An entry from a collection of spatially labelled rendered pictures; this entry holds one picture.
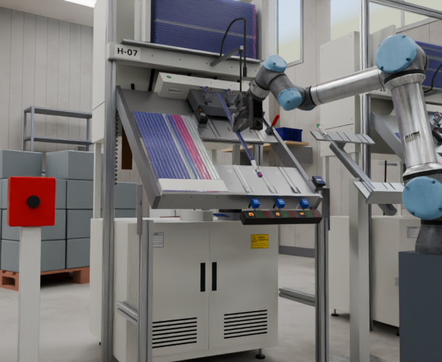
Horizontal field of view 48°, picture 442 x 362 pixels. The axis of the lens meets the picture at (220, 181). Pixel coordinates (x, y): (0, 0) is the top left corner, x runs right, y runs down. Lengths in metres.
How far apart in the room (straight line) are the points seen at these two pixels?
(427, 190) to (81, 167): 3.49
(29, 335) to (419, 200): 1.26
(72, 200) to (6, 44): 5.24
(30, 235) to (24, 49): 7.75
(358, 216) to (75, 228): 2.83
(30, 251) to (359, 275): 1.34
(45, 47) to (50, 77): 0.51
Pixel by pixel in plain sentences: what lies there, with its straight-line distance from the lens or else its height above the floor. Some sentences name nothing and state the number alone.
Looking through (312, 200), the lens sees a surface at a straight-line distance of 2.00.
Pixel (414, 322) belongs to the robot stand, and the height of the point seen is 0.34.
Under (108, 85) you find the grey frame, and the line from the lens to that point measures 2.22.
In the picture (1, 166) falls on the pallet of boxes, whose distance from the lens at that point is 4.60.
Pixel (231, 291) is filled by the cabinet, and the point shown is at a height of 0.32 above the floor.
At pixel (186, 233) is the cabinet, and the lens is 2.07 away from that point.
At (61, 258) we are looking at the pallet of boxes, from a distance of 4.44.
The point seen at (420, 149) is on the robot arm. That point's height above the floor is 0.85.
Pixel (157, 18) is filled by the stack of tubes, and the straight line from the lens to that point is 2.31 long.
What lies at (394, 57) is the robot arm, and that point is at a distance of 1.55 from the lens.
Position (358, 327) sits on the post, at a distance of 2.31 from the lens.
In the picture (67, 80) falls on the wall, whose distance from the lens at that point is 9.47.
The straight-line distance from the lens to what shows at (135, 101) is 2.18.
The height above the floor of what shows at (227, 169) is 0.83.
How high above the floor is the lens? 0.69
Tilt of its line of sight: 3 degrees up
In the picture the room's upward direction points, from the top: straight up
